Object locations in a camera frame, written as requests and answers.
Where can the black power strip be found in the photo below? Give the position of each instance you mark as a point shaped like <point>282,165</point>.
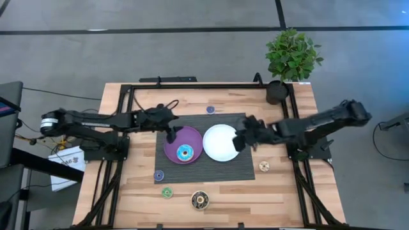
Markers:
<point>167,79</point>

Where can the cream sprinkled doughnut toy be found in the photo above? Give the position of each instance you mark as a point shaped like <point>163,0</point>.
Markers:
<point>200,200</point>

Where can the grey chair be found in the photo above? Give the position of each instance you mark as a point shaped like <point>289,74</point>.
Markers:
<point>9,134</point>

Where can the purple plate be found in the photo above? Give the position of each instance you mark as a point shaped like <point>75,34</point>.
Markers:
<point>188,137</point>

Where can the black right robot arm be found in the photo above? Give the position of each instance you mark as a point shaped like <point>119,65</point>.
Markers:
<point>319,123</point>

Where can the green tape roll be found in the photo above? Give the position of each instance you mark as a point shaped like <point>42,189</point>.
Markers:
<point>166,192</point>

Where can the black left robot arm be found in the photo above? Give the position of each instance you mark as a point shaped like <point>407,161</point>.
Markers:
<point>96,121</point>

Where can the grey woven placemat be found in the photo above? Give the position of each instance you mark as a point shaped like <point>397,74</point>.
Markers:
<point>223,172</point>

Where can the white plate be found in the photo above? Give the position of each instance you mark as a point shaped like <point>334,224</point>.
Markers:
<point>217,143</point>

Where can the beige tape roll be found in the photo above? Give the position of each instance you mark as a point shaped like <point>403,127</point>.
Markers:
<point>264,166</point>

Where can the green plant in black pot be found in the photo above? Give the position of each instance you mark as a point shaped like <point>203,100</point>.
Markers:
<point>292,57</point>

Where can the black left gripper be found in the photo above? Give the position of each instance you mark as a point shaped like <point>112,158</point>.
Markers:
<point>156,118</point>

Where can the dark laptop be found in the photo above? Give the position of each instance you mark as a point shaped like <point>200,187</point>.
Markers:
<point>6,108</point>

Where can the purple tape roll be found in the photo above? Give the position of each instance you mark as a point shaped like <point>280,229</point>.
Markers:
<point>158,175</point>

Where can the small blue disc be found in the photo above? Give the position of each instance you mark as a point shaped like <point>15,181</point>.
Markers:
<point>210,110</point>

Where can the grey metal stand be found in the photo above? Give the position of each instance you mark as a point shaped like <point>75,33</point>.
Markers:
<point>399,121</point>

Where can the black aluminium rig frame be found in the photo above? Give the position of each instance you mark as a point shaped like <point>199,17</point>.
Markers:
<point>207,86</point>

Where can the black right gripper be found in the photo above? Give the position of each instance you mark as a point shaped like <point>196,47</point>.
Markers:
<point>262,134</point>

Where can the white paper bag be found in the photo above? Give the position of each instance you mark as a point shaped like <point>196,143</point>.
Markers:
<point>64,179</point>

